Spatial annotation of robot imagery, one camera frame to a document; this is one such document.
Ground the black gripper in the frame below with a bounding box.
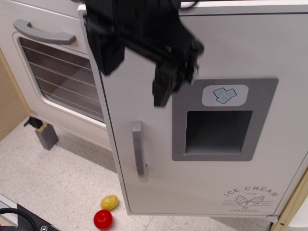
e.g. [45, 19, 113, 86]
[113, 14, 204, 107]

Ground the white toy fridge door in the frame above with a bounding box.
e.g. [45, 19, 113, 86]
[89, 0, 308, 220]

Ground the light wooden right post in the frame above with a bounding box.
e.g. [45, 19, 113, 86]
[270, 168, 308, 231]

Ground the grey oven door handle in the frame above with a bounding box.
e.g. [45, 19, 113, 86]
[13, 19, 76, 45]

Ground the grey toy kitchen leg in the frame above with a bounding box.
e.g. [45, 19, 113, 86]
[35, 125, 59, 150]

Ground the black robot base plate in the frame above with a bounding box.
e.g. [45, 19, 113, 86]
[0, 204, 61, 231]

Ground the light wooden side panel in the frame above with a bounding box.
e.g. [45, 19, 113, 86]
[0, 52, 30, 140]

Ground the yellow toy potato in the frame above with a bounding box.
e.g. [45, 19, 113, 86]
[100, 195, 119, 211]

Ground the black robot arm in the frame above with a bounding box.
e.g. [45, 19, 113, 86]
[83, 0, 204, 107]

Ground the white toy oven door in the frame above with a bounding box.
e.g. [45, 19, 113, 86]
[12, 31, 106, 130]

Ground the grey ice dispenser panel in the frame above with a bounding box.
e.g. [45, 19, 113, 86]
[172, 77, 279, 161]

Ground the black clamp on leg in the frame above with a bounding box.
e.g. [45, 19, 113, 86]
[24, 116, 43, 129]

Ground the grey fridge door handle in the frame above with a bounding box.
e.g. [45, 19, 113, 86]
[132, 120, 148, 183]

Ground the red toy tomato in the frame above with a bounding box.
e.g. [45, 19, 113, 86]
[93, 210, 113, 230]

